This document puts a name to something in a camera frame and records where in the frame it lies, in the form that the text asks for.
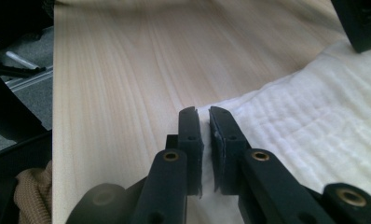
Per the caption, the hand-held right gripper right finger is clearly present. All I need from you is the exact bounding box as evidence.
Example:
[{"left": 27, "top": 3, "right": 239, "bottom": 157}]
[{"left": 208, "top": 105, "right": 253, "bottom": 196}]

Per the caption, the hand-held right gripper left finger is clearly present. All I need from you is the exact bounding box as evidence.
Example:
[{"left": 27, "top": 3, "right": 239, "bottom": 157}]
[{"left": 165, "top": 105, "right": 205, "bottom": 199}]

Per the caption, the white muslin cloth peach print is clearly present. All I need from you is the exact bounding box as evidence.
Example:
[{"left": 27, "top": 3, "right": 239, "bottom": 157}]
[{"left": 186, "top": 39, "right": 371, "bottom": 224}]

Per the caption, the beige knitted cloth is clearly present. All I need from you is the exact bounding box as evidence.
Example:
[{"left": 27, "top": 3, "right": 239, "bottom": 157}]
[{"left": 13, "top": 160, "right": 53, "bottom": 224}]

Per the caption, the black stand base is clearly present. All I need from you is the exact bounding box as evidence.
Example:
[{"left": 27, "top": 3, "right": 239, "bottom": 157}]
[{"left": 0, "top": 63, "right": 48, "bottom": 144}]

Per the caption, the white tube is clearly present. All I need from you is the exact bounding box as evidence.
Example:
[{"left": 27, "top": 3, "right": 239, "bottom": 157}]
[{"left": 5, "top": 50, "right": 41, "bottom": 71}]

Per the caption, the aluminium rail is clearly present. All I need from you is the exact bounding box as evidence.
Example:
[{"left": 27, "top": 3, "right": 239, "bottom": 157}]
[{"left": 6, "top": 72, "right": 54, "bottom": 92}]

